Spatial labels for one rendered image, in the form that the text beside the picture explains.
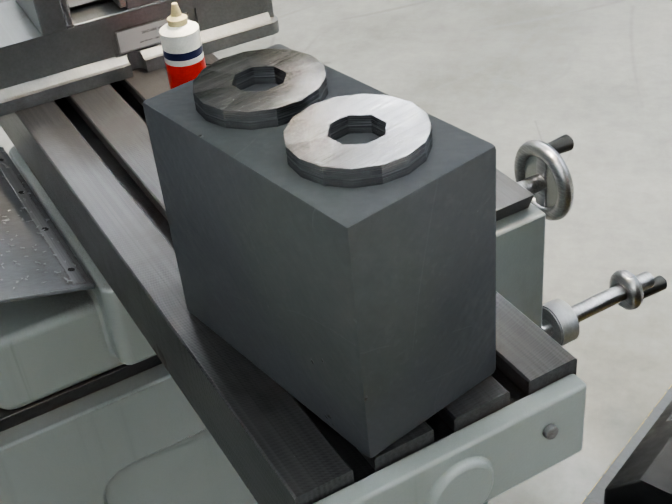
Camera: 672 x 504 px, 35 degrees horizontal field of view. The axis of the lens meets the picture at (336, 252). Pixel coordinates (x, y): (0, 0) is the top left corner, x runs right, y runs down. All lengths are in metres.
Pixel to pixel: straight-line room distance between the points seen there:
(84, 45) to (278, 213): 0.60
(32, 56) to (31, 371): 0.34
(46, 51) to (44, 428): 0.39
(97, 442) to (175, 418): 0.09
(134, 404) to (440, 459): 0.49
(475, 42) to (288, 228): 2.67
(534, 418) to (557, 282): 1.56
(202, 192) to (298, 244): 0.11
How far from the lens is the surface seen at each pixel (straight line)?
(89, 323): 1.07
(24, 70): 1.20
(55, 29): 1.19
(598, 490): 1.37
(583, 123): 2.87
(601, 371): 2.11
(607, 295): 1.49
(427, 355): 0.70
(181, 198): 0.76
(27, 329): 1.06
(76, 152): 1.09
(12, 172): 1.24
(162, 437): 1.19
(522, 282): 1.35
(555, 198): 1.50
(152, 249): 0.93
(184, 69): 1.11
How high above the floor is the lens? 1.43
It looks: 36 degrees down
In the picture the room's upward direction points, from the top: 6 degrees counter-clockwise
